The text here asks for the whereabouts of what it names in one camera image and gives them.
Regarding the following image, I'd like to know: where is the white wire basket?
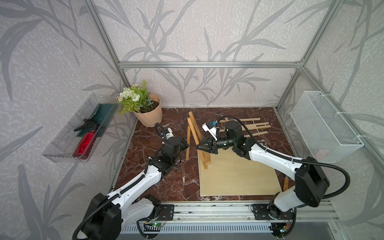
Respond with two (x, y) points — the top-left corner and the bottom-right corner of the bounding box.
(290, 91), (364, 164)

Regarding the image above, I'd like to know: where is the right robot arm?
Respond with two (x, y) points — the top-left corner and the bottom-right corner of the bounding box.
(196, 116), (351, 219)

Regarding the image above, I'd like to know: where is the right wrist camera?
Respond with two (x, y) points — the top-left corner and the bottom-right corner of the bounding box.
(202, 121), (218, 141)

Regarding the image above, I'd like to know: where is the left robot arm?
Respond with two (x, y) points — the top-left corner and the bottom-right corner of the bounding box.
(72, 123), (189, 240)

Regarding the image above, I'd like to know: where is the blue hand rake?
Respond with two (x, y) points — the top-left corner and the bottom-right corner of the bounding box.
(283, 176), (290, 192)

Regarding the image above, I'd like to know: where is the clear plastic wall bin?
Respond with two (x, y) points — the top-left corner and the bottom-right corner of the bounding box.
(43, 94), (119, 163)

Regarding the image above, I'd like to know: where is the wooden board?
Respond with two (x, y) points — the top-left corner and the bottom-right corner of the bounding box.
(199, 149), (282, 197)

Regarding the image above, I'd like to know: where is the red spray bottle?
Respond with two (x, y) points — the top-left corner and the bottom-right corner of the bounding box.
(73, 119), (100, 160)

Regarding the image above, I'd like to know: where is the pink item in basket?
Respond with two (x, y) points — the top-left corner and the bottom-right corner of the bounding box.
(315, 150), (330, 160)

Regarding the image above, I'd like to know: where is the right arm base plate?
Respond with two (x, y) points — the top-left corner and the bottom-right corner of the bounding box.
(251, 204), (296, 221)

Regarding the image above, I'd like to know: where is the wooden easel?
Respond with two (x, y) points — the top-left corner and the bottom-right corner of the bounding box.
(186, 112), (211, 169)
(219, 118), (271, 137)

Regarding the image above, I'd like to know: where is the aluminium cage frame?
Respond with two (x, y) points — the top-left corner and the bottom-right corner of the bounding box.
(83, 0), (384, 172)

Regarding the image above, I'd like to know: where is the green trowel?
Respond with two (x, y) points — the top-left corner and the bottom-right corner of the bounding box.
(77, 104), (118, 137)

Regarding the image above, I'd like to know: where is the potted flower plant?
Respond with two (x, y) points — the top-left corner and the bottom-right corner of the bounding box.
(117, 80), (163, 128)

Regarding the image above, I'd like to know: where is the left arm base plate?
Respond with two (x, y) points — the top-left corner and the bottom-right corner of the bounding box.
(148, 204), (175, 221)

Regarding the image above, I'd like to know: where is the aluminium front rail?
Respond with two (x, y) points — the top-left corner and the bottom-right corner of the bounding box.
(120, 201), (349, 240)

